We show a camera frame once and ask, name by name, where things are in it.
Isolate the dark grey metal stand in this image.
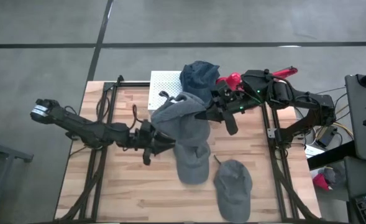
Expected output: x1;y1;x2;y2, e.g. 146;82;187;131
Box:
0;124;34;224

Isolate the black aluminium frame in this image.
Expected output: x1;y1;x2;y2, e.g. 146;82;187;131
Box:
262;102;319;222
55;74;151;222

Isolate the black bar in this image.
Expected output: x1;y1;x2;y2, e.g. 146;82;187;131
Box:
306;140;357;170

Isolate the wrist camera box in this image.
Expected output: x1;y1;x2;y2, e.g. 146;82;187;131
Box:
213;82;235;101
139;119;155;139

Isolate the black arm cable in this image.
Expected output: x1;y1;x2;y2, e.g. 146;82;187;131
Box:
95;96;140;125

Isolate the grey object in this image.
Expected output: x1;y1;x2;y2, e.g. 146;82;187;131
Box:
324;167;337;184

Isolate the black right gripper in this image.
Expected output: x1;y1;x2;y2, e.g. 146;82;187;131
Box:
195;95;249;136

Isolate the white perforated shelf rack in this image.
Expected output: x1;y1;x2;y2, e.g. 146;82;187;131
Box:
147;70;185;112

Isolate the black power adapter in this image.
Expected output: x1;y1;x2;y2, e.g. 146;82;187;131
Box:
315;130;337;149

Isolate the grey cart top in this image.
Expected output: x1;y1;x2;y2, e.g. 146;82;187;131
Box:
344;73;366;163

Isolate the red desk lamp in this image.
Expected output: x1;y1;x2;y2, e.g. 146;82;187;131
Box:
215;65;298;91

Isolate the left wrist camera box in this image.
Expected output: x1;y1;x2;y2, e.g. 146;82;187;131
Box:
139;119;155;139

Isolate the white paper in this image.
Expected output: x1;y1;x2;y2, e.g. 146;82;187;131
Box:
303;144;326;159

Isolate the dark navy cap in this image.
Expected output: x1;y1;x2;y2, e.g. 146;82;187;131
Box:
179;60;221;106

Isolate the red cloth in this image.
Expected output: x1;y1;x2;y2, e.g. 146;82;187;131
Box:
312;172;332;191

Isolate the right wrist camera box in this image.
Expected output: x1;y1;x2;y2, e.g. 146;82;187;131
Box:
213;82;235;101

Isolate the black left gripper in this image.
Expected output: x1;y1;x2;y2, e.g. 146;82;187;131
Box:
129;132;176;166

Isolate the grey cotton cap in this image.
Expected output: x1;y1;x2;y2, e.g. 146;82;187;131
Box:
150;90;212;147
173;140;211;185
213;154;254;223

